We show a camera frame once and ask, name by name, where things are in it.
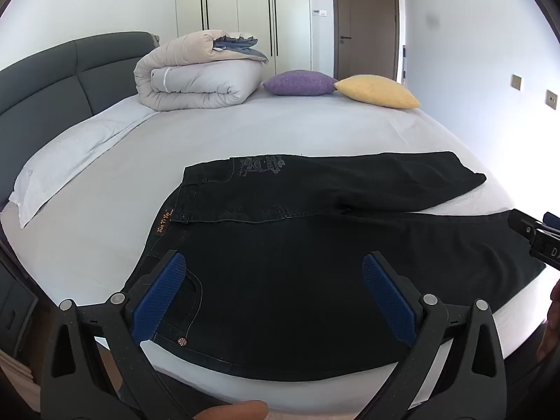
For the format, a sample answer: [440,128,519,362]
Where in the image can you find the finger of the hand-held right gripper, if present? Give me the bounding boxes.
[507,209,547,246]

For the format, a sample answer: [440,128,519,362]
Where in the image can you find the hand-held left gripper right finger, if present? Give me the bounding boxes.
[362,251,508,420]

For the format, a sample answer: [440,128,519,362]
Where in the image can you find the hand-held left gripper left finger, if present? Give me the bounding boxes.
[39,249,232,420]

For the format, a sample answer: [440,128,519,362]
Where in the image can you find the black denim pants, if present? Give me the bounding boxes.
[124,151,547,382]

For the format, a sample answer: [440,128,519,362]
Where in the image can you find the person's right forearm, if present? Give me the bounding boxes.
[537,278,560,362]

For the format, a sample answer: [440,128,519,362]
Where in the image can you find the person's left hand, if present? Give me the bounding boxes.
[192,399,268,420]

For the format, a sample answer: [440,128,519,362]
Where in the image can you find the white pillow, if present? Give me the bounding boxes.
[9,107,160,229]

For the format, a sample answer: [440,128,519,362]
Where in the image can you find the bed with white sheet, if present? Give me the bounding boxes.
[0,92,547,416]

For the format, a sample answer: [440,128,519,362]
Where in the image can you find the yellow cushion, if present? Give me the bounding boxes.
[333,74,421,109]

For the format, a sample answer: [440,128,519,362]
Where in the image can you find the folded beige white duvet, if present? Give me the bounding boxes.
[134,30,268,112]

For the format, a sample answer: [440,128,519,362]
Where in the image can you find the purple cushion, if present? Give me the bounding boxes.
[261,70,338,97]

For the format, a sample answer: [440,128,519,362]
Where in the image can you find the grey padded headboard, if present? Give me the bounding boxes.
[0,31,159,211]

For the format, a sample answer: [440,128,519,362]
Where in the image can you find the brown door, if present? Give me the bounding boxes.
[330,0,404,85]

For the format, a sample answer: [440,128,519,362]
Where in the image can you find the folded blue grey cloth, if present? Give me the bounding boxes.
[213,35,269,64]

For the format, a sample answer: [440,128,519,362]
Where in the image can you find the white wardrobe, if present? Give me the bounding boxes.
[174,0,312,80]

